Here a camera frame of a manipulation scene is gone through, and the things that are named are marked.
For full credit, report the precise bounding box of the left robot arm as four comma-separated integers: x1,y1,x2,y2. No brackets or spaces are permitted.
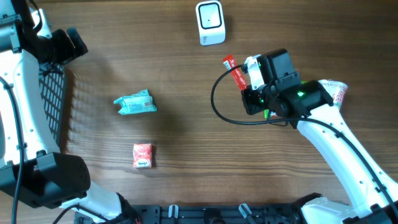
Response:
1,1,141,223

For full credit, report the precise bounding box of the red small box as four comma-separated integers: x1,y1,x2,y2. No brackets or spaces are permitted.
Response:
133,144,152,169

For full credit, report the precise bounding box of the instant noodle cup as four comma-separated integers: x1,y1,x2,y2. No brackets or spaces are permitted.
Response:
318,79,348,110

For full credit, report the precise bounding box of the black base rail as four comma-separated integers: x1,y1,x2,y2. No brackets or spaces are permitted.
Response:
133,203,303,224

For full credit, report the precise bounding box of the red snack stick packet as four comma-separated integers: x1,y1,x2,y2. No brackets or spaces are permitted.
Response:
223,54,247,90

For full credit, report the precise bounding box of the green gummy candy bag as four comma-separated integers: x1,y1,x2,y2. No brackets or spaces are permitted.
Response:
264,82,278,120

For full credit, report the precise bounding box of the white barcode scanner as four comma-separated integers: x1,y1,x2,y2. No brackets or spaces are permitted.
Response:
195,0,226,46

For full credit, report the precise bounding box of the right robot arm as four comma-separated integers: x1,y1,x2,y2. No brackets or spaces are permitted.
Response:
242,49,397,223

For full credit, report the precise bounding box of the teal tissue pack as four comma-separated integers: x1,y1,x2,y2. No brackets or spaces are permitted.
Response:
113,90,157,115

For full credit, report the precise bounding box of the grey plastic basket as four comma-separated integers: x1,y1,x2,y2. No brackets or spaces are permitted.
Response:
39,65,67,145

